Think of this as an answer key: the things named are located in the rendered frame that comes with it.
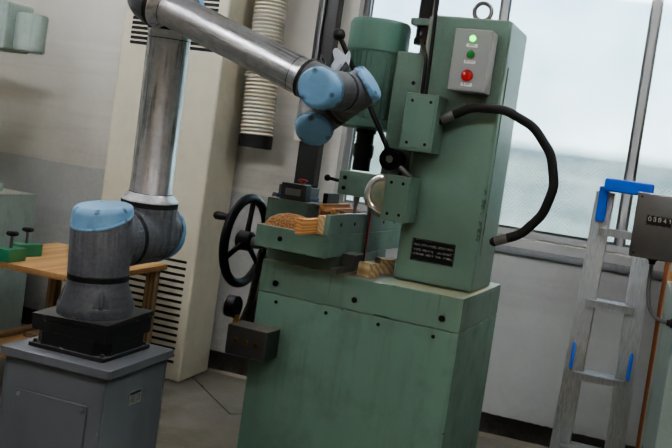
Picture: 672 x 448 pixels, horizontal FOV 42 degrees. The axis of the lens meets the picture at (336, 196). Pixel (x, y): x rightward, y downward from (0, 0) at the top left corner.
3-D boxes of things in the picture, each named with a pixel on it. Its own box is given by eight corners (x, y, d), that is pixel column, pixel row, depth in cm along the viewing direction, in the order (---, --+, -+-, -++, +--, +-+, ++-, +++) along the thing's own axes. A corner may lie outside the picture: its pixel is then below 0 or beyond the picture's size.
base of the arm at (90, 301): (102, 325, 209) (105, 283, 208) (39, 311, 216) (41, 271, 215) (149, 311, 226) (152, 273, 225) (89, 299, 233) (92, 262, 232)
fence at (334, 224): (396, 228, 286) (399, 211, 285) (401, 229, 285) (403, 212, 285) (322, 235, 230) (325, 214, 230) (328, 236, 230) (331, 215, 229)
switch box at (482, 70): (452, 91, 235) (461, 31, 234) (489, 95, 231) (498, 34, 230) (446, 89, 229) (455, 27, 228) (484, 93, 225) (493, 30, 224)
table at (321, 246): (313, 232, 297) (315, 214, 297) (398, 247, 286) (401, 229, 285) (222, 239, 241) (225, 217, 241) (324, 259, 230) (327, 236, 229)
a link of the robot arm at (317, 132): (343, 134, 206) (310, 156, 210) (345, 108, 217) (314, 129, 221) (317, 107, 202) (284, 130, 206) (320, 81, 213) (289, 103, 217)
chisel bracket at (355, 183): (344, 198, 262) (348, 170, 262) (389, 206, 257) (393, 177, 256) (335, 198, 255) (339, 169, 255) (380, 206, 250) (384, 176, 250)
